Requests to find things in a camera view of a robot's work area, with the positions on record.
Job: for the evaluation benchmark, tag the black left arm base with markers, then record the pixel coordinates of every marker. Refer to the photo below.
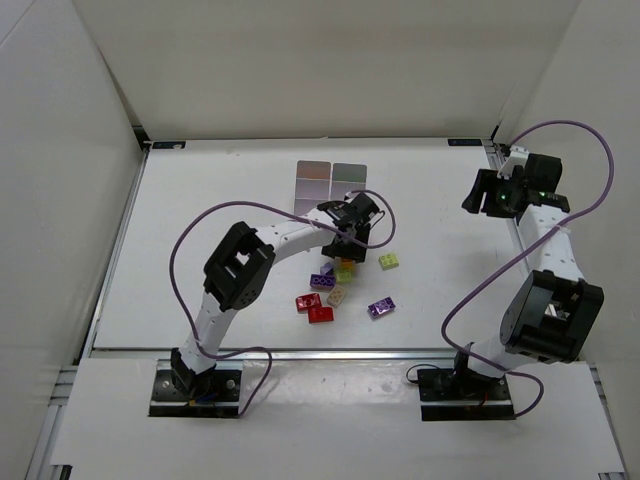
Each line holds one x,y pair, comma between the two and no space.
215,393

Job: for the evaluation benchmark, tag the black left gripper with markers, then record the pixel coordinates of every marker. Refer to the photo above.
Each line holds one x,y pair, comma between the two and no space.
347,248

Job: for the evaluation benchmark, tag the small lilac lego brick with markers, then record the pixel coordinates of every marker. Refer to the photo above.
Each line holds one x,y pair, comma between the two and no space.
327,269

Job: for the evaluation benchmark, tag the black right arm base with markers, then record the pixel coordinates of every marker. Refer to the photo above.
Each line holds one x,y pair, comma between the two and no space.
446,396

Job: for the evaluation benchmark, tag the light green lego brick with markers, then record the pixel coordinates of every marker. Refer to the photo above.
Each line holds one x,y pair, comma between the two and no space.
388,261
343,276

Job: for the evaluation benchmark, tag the red lego brick with dots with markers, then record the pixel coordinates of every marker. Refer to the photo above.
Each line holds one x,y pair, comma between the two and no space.
320,314

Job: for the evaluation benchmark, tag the red lego brick left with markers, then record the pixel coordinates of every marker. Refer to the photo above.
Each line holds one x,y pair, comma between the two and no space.
306,302

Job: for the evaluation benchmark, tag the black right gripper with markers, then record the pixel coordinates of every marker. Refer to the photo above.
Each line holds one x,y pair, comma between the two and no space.
485,191

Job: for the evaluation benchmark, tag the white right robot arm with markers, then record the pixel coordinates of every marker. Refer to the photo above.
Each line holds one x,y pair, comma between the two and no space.
554,310

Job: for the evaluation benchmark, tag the tan lego brick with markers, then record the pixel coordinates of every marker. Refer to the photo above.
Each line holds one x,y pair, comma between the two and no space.
336,296

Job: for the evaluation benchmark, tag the purple lego brick right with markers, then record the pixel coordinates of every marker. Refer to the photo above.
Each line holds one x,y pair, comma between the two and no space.
381,307

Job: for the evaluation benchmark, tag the purple lego brick with holes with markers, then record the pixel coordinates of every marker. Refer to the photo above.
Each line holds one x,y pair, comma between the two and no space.
322,282

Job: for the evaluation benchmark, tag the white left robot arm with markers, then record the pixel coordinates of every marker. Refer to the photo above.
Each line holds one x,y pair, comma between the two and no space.
236,272

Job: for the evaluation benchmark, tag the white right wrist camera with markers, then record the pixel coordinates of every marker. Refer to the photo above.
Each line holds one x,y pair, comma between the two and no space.
514,156

